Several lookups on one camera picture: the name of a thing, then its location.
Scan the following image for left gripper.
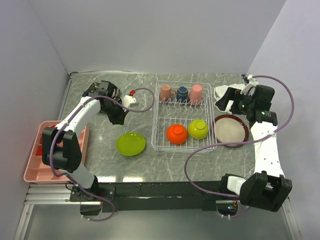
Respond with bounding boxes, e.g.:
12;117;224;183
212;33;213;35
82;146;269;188
102;99;130;126

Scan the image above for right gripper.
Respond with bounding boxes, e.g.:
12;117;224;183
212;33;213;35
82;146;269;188
215;87;255;116

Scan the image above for green plate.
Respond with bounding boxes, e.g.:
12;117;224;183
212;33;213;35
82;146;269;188
116;132;146;157

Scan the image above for pink plastic cup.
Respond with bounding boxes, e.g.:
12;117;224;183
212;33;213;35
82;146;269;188
188;84;203;106

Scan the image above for green bowl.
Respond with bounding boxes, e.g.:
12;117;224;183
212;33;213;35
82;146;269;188
187;119;209;140

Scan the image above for dark blue ceramic mug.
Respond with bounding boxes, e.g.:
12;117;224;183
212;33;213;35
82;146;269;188
176;86;189;103

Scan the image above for pink ceramic mug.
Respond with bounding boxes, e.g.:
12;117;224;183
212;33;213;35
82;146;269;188
159;84;177;101

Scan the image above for orange bowl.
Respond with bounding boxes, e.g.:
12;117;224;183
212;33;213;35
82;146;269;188
166;124;188;145

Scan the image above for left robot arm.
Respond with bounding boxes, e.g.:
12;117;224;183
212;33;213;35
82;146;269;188
42;80;127;201

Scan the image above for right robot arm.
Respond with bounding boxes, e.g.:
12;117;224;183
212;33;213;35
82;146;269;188
214;84;293;212

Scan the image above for white cloth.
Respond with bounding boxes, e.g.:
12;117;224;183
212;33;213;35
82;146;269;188
213;83;245;115

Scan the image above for black floral square plate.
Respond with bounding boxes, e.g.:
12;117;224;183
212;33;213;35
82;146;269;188
82;80;121;99

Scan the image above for brown rimmed round plate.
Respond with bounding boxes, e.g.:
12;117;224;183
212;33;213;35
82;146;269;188
212;114;249;148

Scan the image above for pink compartment tray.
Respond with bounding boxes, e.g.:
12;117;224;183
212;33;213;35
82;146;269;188
23;121;94;188

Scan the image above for black base bar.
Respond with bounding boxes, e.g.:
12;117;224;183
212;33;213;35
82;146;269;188
69;180;248;213

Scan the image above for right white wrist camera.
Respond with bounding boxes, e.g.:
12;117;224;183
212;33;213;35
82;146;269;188
240;74;259;96

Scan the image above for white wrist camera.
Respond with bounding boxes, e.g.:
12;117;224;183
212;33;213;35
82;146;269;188
240;74;259;96
122;90;139;108

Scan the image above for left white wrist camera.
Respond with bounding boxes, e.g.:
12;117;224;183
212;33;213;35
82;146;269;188
122;90;139;108

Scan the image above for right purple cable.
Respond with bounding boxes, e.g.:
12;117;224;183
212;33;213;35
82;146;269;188
184;74;295;219

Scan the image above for purple cable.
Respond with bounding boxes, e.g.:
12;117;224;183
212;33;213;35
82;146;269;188
49;87;156;223
184;74;295;219

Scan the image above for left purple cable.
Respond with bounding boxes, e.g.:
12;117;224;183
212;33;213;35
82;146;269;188
49;87;156;223

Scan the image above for white wire dish rack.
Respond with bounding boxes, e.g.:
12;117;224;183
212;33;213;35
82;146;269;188
151;80;217;153

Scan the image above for aluminium frame rail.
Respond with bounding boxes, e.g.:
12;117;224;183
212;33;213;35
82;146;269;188
14;183;99;240

